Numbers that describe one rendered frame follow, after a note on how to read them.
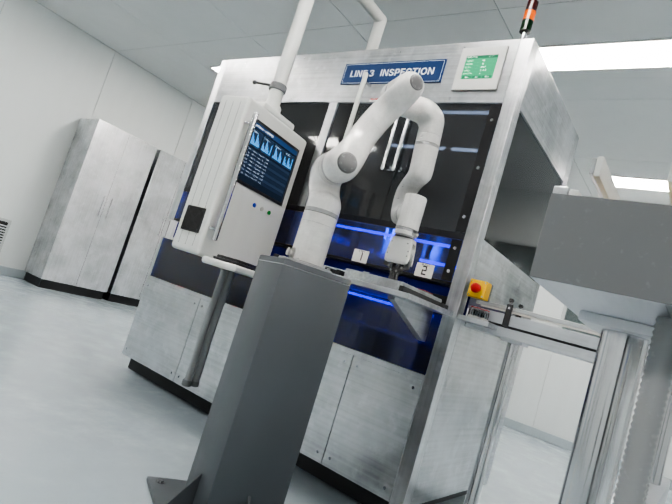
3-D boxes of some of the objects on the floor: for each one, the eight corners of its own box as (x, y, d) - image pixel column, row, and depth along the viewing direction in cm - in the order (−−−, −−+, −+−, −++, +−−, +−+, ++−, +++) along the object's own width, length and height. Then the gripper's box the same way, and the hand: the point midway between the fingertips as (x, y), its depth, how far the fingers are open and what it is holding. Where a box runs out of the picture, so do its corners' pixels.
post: (390, 522, 210) (524, 47, 231) (403, 529, 206) (538, 46, 227) (382, 525, 205) (520, 38, 226) (395, 532, 201) (534, 37, 222)
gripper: (383, 229, 193) (369, 276, 191) (418, 235, 184) (404, 285, 182) (392, 234, 199) (379, 280, 197) (427, 240, 190) (413, 289, 188)
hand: (393, 277), depth 190 cm, fingers closed, pressing on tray
